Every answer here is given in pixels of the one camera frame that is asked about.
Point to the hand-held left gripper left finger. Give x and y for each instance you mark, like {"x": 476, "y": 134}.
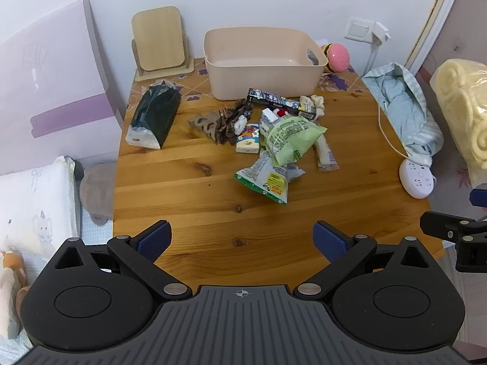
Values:
{"x": 154, "y": 241}

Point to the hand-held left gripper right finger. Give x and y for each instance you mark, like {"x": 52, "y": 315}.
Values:
{"x": 329, "y": 241}

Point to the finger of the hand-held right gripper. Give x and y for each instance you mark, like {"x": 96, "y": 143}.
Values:
{"x": 466, "y": 232}
{"x": 478, "y": 197}

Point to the grey green snack packet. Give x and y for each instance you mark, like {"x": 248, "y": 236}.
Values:
{"x": 262, "y": 176}

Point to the light green snack bag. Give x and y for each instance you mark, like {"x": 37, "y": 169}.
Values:
{"x": 293, "y": 135}

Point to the cartoon bear tissue packet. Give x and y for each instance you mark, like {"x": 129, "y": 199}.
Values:
{"x": 248, "y": 142}

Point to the red and white plush toy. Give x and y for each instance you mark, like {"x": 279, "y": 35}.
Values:
{"x": 280, "y": 113}

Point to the black patterned box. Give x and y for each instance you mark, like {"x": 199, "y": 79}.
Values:
{"x": 274, "y": 100}

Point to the beige plastic storage bin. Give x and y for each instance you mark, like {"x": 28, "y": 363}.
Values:
{"x": 247, "y": 80}

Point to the wooden desk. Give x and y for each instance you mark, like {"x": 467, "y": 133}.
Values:
{"x": 190, "y": 205}

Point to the white power strip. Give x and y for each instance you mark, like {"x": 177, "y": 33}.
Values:
{"x": 416, "y": 178}

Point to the grey cushion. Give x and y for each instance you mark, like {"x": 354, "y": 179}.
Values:
{"x": 97, "y": 194}

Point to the cream rolled blanket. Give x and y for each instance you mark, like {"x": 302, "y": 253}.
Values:
{"x": 460, "y": 114}

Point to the white wrapped snack stick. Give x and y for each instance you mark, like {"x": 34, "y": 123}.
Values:
{"x": 325, "y": 156}

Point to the light blue cloth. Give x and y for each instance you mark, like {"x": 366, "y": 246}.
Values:
{"x": 403, "y": 102}

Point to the white printed pillow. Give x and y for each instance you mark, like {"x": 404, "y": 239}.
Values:
{"x": 34, "y": 205}

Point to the dark green tissue pack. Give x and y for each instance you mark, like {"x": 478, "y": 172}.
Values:
{"x": 154, "y": 112}

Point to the tan hair claw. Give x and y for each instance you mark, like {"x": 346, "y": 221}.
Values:
{"x": 207, "y": 121}

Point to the cream sock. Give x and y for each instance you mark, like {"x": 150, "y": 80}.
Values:
{"x": 315, "y": 104}

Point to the orange and white plush toy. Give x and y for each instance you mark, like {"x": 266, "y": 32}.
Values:
{"x": 9, "y": 281}

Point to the floral patterned table mat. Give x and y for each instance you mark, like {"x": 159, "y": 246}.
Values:
{"x": 194, "y": 83}

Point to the pink burger toy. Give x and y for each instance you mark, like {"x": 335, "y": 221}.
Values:
{"x": 338, "y": 57}

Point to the purple and white board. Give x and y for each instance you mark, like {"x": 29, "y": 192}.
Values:
{"x": 49, "y": 83}

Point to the white charger plug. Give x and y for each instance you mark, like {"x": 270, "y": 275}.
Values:
{"x": 381, "y": 31}

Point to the wooden tabletop mirror stand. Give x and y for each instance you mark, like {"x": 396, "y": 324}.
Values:
{"x": 158, "y": 38}

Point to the white door frame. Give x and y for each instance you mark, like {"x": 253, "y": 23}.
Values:
{"x": 437, "y": 15}

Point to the white wall socket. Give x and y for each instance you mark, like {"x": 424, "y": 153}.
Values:
{"x": 357, "y": 28}

